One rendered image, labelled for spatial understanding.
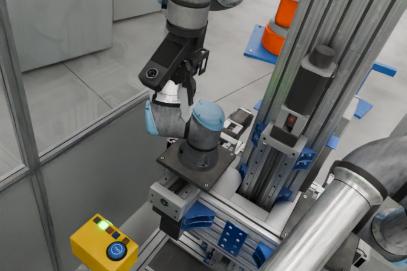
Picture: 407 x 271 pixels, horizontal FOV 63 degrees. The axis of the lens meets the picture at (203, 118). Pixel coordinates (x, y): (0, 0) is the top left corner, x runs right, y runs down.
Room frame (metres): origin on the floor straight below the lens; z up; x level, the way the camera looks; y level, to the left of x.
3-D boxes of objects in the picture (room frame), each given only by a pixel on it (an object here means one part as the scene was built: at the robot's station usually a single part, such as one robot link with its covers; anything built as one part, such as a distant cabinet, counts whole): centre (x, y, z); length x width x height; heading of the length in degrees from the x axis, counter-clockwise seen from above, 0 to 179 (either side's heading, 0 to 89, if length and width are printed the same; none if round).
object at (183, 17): (0.58, 0.07, 1.70); 0.08 x 0.08 x 0.05
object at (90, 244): (0.44, 0.18, 1.02); 0.16 x 0.10 x 0.11; 65
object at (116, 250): (0.42, 0.14, 1.08); 0.04 x 0.04 x 0.02
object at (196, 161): (0.86, -0.01, 1.09); 0.15 x 0.15 x 0.10
